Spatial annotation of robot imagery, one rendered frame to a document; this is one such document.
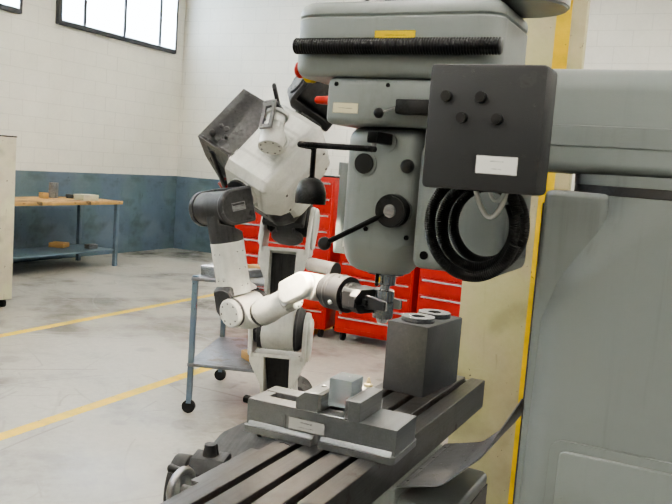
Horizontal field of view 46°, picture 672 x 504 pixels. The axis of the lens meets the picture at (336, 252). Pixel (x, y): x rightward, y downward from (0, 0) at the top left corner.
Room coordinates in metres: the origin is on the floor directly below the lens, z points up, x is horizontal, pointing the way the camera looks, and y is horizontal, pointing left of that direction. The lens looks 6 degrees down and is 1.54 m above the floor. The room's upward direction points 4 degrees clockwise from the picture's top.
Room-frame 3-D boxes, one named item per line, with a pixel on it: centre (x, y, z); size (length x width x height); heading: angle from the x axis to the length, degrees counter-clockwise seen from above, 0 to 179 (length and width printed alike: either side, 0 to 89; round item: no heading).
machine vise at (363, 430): (1.65, -0.01, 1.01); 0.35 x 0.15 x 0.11; 66
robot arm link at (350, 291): (1.86, -0.05, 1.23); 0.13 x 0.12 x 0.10; 135
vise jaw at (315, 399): (1.66, 0.01, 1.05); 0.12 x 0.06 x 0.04; 156
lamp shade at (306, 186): (1.85, 0.07, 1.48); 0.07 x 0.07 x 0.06
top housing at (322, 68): (1.79, -0.13, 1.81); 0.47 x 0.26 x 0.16; 64
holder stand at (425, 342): (2.13, -0.26, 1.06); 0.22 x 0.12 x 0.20; 148
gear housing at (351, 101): (1.77, -0.16, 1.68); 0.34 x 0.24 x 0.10; 64
